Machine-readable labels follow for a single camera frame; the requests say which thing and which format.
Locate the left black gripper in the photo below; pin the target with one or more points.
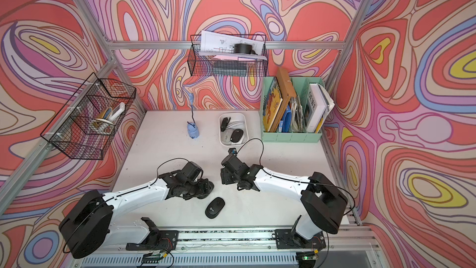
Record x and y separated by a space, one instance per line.
204 188

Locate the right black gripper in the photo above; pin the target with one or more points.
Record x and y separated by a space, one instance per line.
225 177

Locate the black mouse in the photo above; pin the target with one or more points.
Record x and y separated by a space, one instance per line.
224 123
214 208
236 136

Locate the white storage box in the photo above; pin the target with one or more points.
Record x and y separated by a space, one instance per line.
224 137

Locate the white mouse blue label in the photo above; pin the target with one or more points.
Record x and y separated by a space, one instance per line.
239 124

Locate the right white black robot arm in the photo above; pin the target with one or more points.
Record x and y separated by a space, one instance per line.
324 202

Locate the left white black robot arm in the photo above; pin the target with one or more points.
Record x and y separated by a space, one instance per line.
88 225

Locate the blue paw pen holder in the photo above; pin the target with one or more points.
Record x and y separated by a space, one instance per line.
192 127

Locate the yellow red picture book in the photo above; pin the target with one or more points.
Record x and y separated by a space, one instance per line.
272 105

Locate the brown cardboard book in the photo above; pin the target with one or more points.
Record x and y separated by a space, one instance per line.
287 91

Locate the white hardcover book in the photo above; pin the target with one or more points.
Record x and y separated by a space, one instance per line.
318 106

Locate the white tube in basket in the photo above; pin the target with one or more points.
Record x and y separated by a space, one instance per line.
116 112

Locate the black tape roll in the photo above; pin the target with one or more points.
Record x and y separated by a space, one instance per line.
244 48

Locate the white printed paper sheet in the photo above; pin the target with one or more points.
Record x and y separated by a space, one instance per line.
221 46

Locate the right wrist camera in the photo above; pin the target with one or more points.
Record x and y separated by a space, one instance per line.
233 151

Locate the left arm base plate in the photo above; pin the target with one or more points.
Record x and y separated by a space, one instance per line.
156 239

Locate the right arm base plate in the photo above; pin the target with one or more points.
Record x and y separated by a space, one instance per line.
290 239

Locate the back black wire basket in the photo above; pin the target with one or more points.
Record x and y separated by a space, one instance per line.
209 66

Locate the black wire basket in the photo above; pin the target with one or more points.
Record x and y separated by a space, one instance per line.
83 132
209 66

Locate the left black wire basket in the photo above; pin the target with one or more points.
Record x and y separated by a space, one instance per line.
83 132

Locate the aluminium front rail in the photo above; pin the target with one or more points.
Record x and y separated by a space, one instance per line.
245 247

